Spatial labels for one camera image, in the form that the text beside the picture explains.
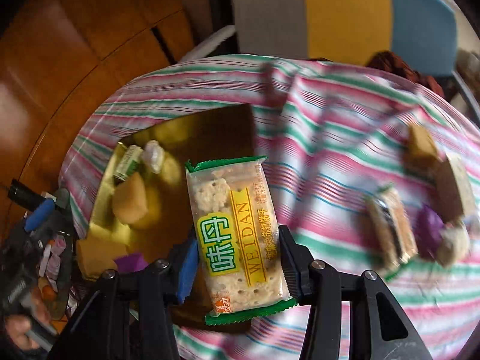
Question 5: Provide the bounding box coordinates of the yellow sponge cake block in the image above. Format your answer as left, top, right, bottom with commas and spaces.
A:
112, 172, 148, 225

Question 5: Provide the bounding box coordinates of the gold tin box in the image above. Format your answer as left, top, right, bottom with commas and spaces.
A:
74, 103, 260, 332

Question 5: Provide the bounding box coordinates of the wooden wardrobe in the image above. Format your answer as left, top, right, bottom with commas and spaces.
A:
0, 0, 196, 203

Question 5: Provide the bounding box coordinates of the striped pink green bedspread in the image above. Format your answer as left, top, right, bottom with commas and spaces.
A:
58, 55, 479, 359

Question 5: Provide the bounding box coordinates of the grey yellow blue headboard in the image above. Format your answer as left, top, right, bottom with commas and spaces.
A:
231, 0, 457, 77

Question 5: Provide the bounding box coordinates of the cream knitted sock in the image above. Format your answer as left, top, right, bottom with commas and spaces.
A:
435, 219, 470, 268

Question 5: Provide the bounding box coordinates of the small green white box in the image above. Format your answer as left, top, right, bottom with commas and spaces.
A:
113, 145, 143, 183

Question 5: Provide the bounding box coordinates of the sandwich biscuit packet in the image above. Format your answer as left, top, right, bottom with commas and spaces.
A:
366, 184, 418, 275

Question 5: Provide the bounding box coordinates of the white plastic ball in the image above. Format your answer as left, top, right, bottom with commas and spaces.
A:
142, 140, 165, 174

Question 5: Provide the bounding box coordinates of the dark red cloth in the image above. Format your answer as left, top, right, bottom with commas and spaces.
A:
366, 51, 444, 98

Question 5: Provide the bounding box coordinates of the Weidan cracker packet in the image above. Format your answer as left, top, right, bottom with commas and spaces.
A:
185, 156, 296, 326

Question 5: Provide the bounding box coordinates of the purple snack packet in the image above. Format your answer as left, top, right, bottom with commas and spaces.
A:
416, 205, 444, 259
114, 253, 148, 274

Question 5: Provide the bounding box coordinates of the beige cardboard box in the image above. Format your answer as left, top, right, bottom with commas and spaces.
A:
434, 155, 477, 222

